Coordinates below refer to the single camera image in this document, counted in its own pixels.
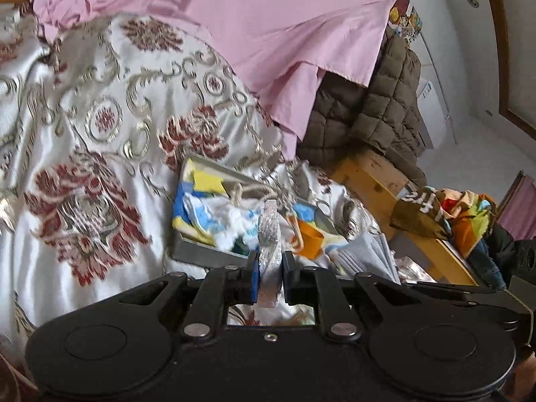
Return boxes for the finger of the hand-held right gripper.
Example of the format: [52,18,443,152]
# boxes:
[402,280,534,318]

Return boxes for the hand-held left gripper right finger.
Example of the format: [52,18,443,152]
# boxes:
[281,250,419,342]

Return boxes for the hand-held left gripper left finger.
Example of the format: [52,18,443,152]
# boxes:
[119,251,262,340]

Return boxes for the silver patterned sock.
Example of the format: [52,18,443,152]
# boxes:
[256,199,282,308]

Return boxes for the orange cloth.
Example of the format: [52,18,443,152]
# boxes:
[298,220,325,258]

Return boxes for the grey metal tray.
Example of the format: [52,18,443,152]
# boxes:
[171,155,350,279]

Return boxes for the white and blue diaper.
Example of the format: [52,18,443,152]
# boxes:
[184,193,269,252]

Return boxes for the white cloth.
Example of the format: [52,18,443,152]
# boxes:
[335,230,400,283]

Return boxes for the blue jeans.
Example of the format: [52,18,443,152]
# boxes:
[467,241,509,291]

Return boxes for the pink curtain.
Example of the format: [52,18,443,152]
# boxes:
[497,171,536,229]

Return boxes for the multicoloured patchwork cloth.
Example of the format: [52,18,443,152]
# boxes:
[435,188,497,260]

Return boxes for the brown printed cloth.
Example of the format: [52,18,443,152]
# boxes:
[389,186,455,241]

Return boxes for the yellow cartoon printed cloth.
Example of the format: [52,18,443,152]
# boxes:
[174,159,348,260]

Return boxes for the white air conditioner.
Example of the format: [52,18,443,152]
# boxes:
[416,77,452,150]

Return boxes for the brown puffer jacket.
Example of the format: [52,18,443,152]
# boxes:
[295,25,428,187]

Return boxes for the wooden ceiling trim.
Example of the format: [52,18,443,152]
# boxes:
[481,0,536,131]

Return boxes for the pink bed sheet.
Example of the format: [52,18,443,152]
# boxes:
[31,0,398,164]

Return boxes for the floral satin blanket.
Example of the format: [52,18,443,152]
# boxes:
[0,2,436,369]

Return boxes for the wooden bed frame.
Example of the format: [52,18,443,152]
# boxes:
[329,148,480,287]

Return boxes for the cartoon wall poster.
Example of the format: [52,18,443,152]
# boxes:
[389,0,425,45]

